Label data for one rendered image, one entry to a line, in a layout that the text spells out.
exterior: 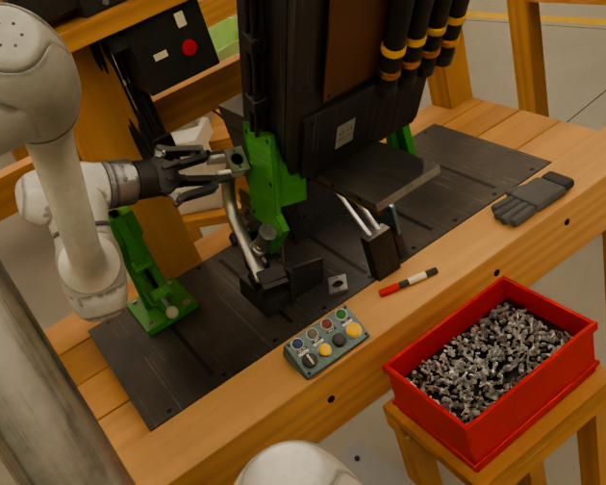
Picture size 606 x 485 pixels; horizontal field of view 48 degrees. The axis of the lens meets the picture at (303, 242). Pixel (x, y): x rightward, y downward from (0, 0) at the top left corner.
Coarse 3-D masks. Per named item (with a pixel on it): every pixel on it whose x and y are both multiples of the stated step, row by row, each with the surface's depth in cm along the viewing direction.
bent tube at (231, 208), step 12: (228, 156) 140; (240, 156) 142; (228, 168) 143; (240, 168) 140; (228, 192) 149; (228, 204) 150; (228, 216) 151; (240, 216) 152; (240, 228) 149; (240, 240) 148; (252, 252) 147; (252, 264) 146
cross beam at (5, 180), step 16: (224, 64) 172; (192, 80) 169; (208, 80) 170; (224, 80) 172; (240, 80) 175; (160, 96) 166; (176, 96) 167; (192, 96) 170; (208, 96) 172; (224, 96) 174; (160, 112) 167; (176, 112) 169; (192, 112) 171; (208, 112) 173; (176, 128) 170; (80, 160) 160; (0, 176) 153; (16, 176) 154; (0, 192) 154; (0, 208) 155; (16, 208) 157
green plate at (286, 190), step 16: (256, 144) 137; (272, 144) 132; (256, 160) 139; (272, 160) 133; (256, 176) 141; (272, 176) 135; (288, 176) 138; (256, 192) 144; (272, 192) 137; (288, 192) 139; (304, 192) 142; (256, 208) 146; (272, 208) 139
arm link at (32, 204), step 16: (32, 176) 119; (96, 176) 123; (16, 192) 119; (32, 192) 117; (96, 192) 122; (32, 208) 118; (48, 208) 118; (96, 208) 122; (48, 224) 122; (96, 224) 121
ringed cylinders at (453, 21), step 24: (408, 0) 108; (432, 0) 113; (456, 0) 119; (408, 24) 114; (432, 24) 120; (456, 24) 123; (384, 48) 118; (408, 48) 122; (432, 48) 125; (384, 72) 123; (408, 72) 126; (432, 72) 131; (384, 96) 128
